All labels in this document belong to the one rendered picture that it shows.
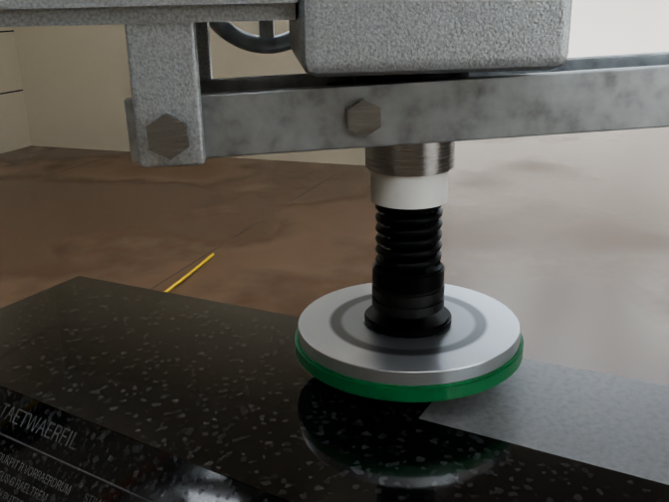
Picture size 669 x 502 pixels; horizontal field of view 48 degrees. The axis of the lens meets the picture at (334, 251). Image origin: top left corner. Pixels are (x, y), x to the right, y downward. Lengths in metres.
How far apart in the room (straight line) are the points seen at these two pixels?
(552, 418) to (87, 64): 6.28
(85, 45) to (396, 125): 6.21
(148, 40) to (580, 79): 0.34
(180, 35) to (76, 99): 6.34
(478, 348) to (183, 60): 0.35
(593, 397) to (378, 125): 0.33
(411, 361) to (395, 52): 0.26
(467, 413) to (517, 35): 0.33
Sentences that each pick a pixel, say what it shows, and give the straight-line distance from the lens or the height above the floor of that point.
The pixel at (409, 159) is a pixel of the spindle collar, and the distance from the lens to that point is 0.64.
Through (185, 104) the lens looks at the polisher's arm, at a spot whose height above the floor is 1.15.
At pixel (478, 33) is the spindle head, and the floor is 1.20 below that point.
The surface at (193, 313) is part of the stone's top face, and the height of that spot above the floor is 0.87.
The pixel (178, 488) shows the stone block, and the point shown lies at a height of 0.85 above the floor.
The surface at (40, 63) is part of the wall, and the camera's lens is 7.09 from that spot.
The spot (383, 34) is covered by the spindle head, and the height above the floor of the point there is 1.20.
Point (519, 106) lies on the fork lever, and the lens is 0.63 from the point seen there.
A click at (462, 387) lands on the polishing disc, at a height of 0.91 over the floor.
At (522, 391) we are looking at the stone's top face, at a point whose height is 0.87.
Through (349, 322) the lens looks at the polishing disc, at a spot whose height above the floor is 0.93.
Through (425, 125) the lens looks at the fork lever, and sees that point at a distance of 0.62.
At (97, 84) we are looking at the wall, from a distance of 6.74.
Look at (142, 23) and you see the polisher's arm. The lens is 0.57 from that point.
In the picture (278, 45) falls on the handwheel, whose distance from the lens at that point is 0.80.
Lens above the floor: 1.22
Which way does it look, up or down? 19 degrees down
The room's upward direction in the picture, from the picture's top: 1 degrees counter-clockwise
